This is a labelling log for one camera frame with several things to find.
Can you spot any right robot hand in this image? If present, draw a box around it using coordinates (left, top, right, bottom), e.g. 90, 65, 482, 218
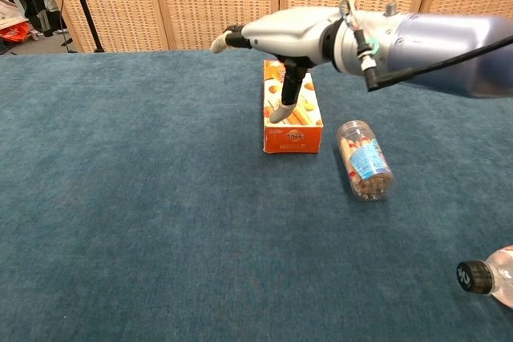
210, 6, 341, 125

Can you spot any orange snack box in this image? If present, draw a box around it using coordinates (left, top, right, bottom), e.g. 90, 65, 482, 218
262, 59, 324, 155

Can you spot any clear plastic snack jar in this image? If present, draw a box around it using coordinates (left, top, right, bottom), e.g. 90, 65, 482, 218
335, 119, 396, 203

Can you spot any blue table cloth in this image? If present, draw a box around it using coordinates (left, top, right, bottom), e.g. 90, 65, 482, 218
0, 47, 513, 342

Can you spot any orange plastic bag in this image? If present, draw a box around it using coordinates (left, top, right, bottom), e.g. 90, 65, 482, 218
0, 21, 31, 43

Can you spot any white paper stack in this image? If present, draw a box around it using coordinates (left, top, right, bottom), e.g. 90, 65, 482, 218
0, 0, 30, 31

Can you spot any clear bottle with black cap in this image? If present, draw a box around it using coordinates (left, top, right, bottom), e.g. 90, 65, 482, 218
456, 244, 513, 310

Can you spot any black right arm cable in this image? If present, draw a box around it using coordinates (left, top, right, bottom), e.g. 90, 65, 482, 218
340, 0, 513, 93

